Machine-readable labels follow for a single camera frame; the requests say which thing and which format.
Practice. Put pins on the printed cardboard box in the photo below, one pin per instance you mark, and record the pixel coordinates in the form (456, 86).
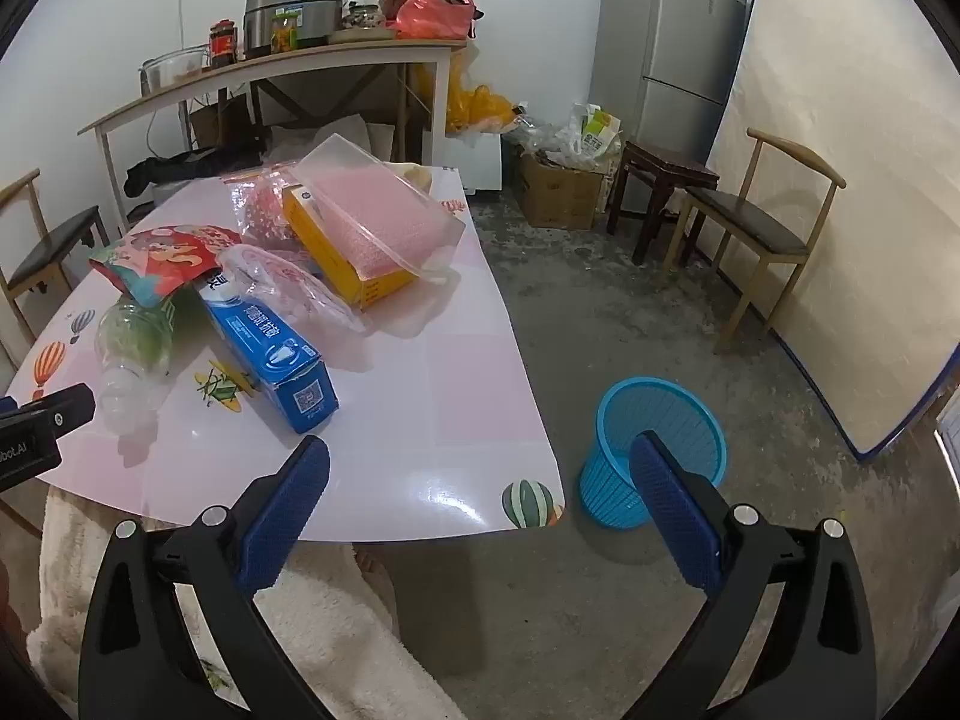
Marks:
(559, 195)

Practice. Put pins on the silver refrigerator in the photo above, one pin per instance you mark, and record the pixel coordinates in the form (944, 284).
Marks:
(667, 30)

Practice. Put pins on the white box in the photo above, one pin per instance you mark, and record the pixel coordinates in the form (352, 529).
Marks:
(480, 161)

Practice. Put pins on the clear container with bubble wrap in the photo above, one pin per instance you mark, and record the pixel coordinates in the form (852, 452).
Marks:
(375, 210)

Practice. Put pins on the silver rice cooker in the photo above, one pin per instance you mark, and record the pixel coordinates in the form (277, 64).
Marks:
(277, 19)

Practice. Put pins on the small glass jar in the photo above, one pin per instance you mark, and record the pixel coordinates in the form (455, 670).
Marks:
(364, 16)

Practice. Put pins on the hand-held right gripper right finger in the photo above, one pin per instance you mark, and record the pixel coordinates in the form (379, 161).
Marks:
(675, 517)

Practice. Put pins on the beige plate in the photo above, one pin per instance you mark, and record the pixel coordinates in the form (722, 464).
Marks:
(360, 35)

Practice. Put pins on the yellow plastic bag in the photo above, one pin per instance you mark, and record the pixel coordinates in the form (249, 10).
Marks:
(472, 109)

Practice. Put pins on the red plastic bag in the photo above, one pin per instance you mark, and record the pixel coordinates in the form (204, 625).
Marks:
(431, 15)

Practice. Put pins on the green plastic bottle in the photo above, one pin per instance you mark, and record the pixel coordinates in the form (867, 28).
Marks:
(131, 345)

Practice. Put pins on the brown cardboard box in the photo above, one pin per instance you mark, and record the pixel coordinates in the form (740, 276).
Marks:
(217, 124)

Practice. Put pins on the beige mattress with blue edge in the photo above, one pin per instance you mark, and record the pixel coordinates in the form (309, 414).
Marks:
(840, 240)

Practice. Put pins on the wooden chair with dark seat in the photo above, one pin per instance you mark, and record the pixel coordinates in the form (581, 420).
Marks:
(60, 240)
(750, 217)

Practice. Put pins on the black cloth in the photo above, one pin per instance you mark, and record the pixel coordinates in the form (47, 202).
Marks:
(187, 165)

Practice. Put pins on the glass bowl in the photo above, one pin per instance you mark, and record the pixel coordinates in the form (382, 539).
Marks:
(172, 67)

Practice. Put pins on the blue toothpaste box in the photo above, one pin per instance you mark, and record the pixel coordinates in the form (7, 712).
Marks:
(262, 352)

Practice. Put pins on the wooden desk with white legs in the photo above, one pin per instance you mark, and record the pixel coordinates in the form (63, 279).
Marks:
(337, 54)

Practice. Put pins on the pile of clear plastic bags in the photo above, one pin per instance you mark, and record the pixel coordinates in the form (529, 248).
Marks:
(544, 142)

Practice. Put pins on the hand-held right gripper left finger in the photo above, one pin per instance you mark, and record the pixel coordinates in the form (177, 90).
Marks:
(281, 525)

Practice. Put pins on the yellow cardboard box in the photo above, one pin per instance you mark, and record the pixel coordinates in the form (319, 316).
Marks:
(322, 240)

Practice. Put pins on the red printed snack bag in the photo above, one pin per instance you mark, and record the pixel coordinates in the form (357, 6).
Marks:
(165, 259)

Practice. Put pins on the dark wooden stool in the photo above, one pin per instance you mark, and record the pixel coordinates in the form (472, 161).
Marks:
(667, 161)

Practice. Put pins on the blue plastic wastebasket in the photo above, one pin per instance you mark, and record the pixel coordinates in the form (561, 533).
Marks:
(607, 465)

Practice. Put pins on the white green shopping bag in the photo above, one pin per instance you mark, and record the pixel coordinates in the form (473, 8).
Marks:
(596, 131)

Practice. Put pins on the beige pillow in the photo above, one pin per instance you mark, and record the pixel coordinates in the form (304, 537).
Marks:
(315, 127)

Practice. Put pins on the dark sauce jar red lid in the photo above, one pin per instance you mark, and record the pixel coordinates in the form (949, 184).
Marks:
(223, 45)

